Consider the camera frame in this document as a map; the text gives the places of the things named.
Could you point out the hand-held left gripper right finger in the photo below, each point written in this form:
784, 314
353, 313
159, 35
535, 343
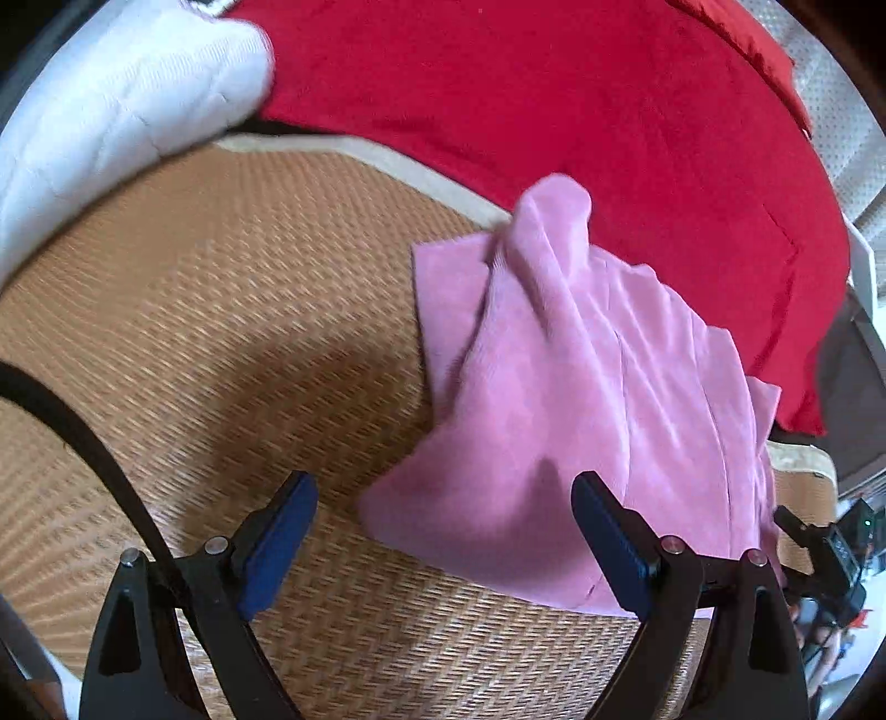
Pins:
612, 547

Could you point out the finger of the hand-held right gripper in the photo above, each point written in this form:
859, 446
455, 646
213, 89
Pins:
794, 536

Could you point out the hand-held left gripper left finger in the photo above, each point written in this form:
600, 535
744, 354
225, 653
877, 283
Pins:
277, 547

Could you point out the dark brown cloth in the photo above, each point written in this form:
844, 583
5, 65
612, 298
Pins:
855, 388

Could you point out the woven rattan mat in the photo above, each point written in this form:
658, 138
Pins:
228, 311

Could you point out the red blanket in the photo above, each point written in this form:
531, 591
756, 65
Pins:
588, 104

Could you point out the white dotted sheet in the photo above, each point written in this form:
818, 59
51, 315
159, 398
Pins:
824, 90

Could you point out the white quilted cloth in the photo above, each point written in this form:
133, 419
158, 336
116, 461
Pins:
118, 104

